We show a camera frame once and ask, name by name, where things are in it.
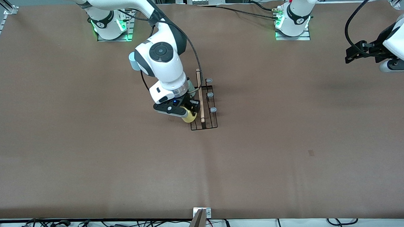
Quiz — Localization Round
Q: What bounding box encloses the yellow plastic cup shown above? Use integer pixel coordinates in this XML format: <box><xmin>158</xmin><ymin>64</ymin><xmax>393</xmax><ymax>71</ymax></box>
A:
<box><xmin>181</xmin><ymin>106</ymin><xmax>198</xmax><ymax>124</ymax></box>

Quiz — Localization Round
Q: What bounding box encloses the mint green plastic cup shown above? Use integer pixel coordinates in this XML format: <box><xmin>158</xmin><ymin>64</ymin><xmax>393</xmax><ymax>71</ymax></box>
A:
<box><xmin>186</xmin><ymin>78</ymin><xmax>199</xmax><ymax>95</ymax></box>

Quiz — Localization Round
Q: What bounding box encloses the black wire cup holder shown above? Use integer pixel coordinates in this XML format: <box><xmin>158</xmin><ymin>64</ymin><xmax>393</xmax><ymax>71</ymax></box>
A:
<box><xmin>187</xmin><ymin>68</ymin><xmax>219</xmax><ymax>131</ymax></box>

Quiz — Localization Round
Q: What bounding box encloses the light blue plastic cup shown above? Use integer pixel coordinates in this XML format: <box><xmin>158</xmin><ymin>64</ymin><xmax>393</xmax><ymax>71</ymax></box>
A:
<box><xmin>128</xmin><ymin>51</ymin><xmax>144</xmax><ymax>72</ymax></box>

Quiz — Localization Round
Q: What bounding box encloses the brown table mat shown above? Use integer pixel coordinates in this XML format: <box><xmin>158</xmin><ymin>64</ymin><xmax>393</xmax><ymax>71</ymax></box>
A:
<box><xmin>0</xmin><ymin>0</ymin><xmax>404</xmax><ymax>227</ymax></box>

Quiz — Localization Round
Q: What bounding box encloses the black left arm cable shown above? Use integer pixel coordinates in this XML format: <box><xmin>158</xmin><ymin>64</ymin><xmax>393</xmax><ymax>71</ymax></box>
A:
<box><xmin>343</xmin><ymin>0</ymin><xmax>387</xmax><ymax>55</ymax></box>

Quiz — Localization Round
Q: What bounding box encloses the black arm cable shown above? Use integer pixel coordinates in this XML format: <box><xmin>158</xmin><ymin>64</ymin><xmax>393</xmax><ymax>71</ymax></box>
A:
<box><xmin>117</xmin><ymin>6</ymin><xmax>204</xmax><ymax>97</ymax></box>
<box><xmin>343</xmin><ymin>0</ymin><xmax>387</xmax><ymax>55</ymax></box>

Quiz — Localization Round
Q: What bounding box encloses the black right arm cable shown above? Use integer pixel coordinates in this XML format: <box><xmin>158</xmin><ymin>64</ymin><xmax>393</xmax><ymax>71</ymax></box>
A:
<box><xmin>117</xmin><ymin>6</ymin><xmax>204</xmax><ymax>97</ymax></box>

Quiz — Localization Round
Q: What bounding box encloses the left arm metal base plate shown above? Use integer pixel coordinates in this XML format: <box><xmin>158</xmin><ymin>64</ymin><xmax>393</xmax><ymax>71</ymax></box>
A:
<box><xmin>275</xmin><ymin>29</ymin><xmax>311</xmax><ymax>42</ymax></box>

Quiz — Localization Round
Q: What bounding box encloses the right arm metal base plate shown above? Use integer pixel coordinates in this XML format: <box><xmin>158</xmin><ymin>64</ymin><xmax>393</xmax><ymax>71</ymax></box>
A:
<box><xmin>96</xmin><ymin>5</ymin><xmax>135</xmax><ymax>43</ymax></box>

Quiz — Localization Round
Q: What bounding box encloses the silver mounting bracket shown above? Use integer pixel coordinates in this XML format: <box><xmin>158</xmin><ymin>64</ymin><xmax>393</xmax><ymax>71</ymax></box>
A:
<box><xmin>193</xmin><ymin>207</ymin><xmax>212</xmax><ymax>219</ymax></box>

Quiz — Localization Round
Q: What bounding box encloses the long black table cable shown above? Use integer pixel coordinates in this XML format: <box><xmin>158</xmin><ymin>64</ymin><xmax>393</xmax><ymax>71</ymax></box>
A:
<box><xmin>198</xmin><ymin>2</ymin><xmax>281</xmax><ymax>24</ymax></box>

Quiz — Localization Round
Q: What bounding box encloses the short black table cable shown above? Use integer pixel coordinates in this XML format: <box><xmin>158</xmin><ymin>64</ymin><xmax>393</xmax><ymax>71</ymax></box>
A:
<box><xmin>250</xmin><ymin>0</ymin><xmax>280</xmax><ymax>14</ymax></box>

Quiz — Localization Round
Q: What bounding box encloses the grey metal post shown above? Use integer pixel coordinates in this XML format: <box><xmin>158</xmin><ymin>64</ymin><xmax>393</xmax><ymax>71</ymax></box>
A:
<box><xmin>184</xmin><ymin>209</ymin><xmax>208</xmax><ymax>227</ymax></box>

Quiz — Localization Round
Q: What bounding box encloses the black looped floor cable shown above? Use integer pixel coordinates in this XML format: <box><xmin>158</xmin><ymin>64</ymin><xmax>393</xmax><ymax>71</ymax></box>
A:
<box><xmin>327</xmin><ymin>217</ymin><xmax>359</xmax><ymax>227</ymax></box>

